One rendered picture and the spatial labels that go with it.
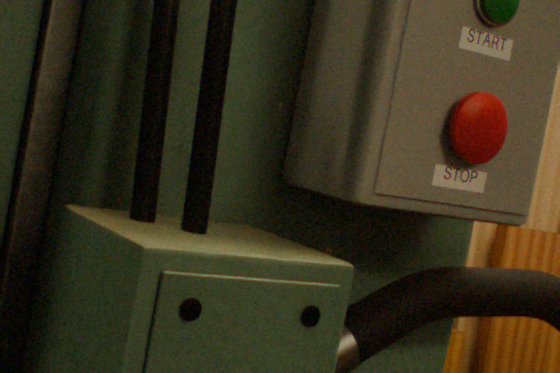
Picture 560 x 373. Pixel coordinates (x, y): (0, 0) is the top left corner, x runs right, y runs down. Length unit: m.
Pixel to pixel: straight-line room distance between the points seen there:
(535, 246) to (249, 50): 1.67
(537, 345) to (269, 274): 1.78
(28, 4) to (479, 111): 0.19
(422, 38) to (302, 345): 0.13
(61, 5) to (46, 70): 0.03
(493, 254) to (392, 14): 1.66
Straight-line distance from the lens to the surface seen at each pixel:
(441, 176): 0.42
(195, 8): 0.42
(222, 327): 0.35
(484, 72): 0.43
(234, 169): 0.43
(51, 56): 0.43
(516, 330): 2.08
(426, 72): 0.41
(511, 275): 0.49
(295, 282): 0.36
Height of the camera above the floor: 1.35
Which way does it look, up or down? 3 degrees down
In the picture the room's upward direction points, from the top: 11 degrees clockwise
